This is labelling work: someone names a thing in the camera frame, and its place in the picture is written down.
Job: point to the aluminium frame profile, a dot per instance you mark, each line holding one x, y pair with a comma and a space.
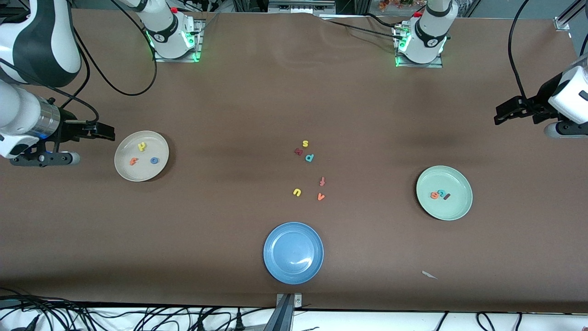
562, 22

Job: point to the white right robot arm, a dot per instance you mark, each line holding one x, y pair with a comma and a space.
39, 41

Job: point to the grey metal equipment panel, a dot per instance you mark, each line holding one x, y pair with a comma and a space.
301, 7

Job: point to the white paper scrap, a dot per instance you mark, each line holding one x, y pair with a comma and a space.
429, 275

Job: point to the metal camera mounting post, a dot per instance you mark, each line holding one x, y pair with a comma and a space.
282, 317

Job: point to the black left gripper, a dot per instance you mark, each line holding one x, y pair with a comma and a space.
537, 106

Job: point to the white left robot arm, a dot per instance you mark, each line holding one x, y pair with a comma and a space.
429, 32

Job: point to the blue round plate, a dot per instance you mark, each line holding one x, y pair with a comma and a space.
293, 253

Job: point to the brown table cover sheet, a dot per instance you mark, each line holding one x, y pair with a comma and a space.
294, 92

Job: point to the beige round plate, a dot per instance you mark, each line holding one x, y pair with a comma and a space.
141, 172

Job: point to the green round plate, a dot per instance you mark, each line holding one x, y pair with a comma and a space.
444, 209

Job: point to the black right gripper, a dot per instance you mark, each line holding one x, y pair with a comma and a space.
69, 129

